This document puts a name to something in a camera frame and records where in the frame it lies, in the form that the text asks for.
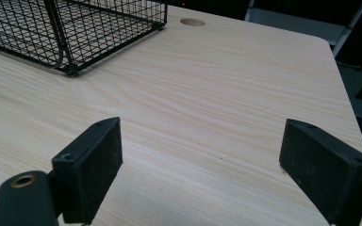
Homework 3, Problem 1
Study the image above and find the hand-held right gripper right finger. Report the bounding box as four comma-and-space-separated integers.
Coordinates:
278, 118, 362, 226

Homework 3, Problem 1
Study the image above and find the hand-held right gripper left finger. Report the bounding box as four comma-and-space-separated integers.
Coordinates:
51, 117, 123, 226

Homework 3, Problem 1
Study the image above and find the black wire basket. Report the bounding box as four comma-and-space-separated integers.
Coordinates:
0, 0, 169, 76

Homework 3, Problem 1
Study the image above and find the grey metal stand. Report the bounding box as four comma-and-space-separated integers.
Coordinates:
244, 0, 362, 58

